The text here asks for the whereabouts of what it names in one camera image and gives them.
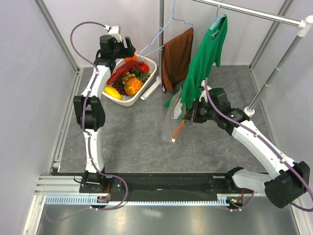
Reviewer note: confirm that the light blue shirt hanger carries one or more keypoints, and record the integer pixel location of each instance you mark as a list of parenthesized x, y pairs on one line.
[(217, 24)]

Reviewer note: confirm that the white perforated plastic basket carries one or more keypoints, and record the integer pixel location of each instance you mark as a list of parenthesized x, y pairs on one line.
[(130, 100)]

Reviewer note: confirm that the red plastic lobster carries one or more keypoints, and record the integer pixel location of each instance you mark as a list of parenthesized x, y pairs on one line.
[(122, 70)]

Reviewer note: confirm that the green t-shirt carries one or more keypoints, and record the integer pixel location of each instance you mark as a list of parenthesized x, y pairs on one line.
[(208, 54)]

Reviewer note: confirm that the red plastic tomato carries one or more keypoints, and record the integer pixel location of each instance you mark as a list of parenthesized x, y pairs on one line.
[(144, 68)]

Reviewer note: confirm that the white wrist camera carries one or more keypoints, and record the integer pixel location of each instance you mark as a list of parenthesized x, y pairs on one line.
[(203, 96), (114, 31)]

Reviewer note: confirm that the light blue wire hanger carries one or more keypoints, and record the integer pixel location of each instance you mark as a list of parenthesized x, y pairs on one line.
[(162, 27)]

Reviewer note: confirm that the orange plastic pineapple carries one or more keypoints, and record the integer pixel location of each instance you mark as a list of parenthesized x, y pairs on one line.
[(133, 86)]

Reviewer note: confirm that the orange plastic orange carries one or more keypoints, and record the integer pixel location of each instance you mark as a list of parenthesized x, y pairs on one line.
[(129, 59)]

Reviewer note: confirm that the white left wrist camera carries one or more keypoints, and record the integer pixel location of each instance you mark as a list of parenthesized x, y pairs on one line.
[(114, 31)]

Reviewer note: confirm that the dark green plastic avocado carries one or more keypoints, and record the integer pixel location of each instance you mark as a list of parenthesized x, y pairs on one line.
[(137, 71)]

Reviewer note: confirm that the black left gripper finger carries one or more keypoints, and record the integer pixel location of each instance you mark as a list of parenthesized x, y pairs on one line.
[(129, 43), (130, 52)]

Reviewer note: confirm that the clear zip top bag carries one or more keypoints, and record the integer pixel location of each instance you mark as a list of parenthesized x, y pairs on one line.
[(173, 121)]

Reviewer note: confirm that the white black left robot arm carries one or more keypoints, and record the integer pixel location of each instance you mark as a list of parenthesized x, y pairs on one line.
[(90, 114)]

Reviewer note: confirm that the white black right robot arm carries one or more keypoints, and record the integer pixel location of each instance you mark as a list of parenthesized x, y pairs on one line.
[(285, 180)]

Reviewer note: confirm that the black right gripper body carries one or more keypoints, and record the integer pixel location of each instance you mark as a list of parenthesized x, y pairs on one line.
[(202, 111)]

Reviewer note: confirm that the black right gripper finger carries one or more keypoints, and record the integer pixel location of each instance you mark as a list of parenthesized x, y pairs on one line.
[(190, 113), (188, 118)]

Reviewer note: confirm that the dark purple plastic grapes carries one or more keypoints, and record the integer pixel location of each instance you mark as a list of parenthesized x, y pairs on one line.
[(119, 86)]

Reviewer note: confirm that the tan plastic longan bunch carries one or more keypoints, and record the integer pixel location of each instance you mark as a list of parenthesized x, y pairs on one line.
[(127, 77)]

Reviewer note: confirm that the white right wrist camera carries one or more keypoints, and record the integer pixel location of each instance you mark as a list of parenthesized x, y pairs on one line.
[(203, 96)]

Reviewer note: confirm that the yellow plastic mango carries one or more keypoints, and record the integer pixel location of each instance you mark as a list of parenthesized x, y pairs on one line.
[(113, 92)]

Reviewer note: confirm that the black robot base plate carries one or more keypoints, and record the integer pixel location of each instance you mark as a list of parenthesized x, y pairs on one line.
[(124, 186)]

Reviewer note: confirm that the brown towel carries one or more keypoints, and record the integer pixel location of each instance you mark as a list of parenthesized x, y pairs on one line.
[(176, 59)]

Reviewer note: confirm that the white slotted cable duct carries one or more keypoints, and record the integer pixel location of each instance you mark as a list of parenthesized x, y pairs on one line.
[(218, 200)]

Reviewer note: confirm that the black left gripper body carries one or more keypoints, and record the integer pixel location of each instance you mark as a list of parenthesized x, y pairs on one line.
[(119, 51)]

